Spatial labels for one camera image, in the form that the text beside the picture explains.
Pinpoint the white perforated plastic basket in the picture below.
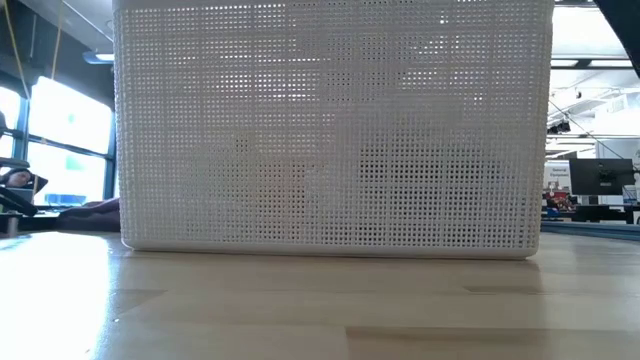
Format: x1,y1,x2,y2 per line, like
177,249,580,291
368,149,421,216
111,0,556,261

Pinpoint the purple folded cloth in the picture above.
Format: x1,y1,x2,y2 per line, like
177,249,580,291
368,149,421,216
55,196,122,233

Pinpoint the long ceiling light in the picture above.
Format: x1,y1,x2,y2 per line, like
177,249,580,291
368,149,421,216
81,49,116,65

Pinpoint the large bright window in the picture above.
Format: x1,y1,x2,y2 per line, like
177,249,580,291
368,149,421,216
0,74,117,206

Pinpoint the black background monitor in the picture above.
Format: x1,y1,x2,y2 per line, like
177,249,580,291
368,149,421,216
568,157,636,197

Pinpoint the black background desk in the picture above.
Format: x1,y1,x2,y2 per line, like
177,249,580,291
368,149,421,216
572,203,640,225

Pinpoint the person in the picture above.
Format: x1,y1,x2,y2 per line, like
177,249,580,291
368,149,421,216
0,168,50,197

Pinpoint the white wall sign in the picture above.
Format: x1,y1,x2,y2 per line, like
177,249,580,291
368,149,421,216
543,161,571,191

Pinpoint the black aluminium table frame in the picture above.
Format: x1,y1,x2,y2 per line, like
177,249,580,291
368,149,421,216
541,220,640,243

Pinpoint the yellow hanging rope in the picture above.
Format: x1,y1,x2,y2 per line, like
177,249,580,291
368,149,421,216
2,0,31,101
48,0,65,82

